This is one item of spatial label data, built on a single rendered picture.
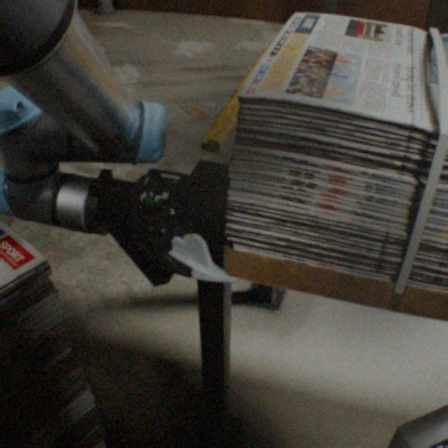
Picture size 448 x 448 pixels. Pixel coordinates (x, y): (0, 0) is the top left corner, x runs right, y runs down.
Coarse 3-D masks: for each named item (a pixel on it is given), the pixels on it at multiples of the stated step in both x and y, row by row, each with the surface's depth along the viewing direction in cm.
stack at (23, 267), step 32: (0, 224) 63; (0, 256) 59; (32, 256) 59; (0, 288) 55; (32, 288) 59; (0, 320) 57; (32, 320) 62; (0, 352) 59; (32, 352) 64; (64, 352) 70; (0, 384) 61; (64, 384) 72; (32, 416) 69; (64, 416) 76; (96, 416) 83
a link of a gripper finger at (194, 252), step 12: (180, 240) 61; (192, 240) 59; (180, 252) 62; (192, 252) 60; (204, 252) 59; (192, 264) 61; (204, 264) 60; (192, 276) 61; (204, 276) 60; (216, 276) 60; (228, 276) 60
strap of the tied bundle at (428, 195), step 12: (444, 144) 41; (444, 156) 42; (432, 168) 43; (432, 180) 44; (432, 192) 44; (420, 216) 46; (420, 228) 47; (408, 252) 49; (408, 264) 50; (396, 288) 53
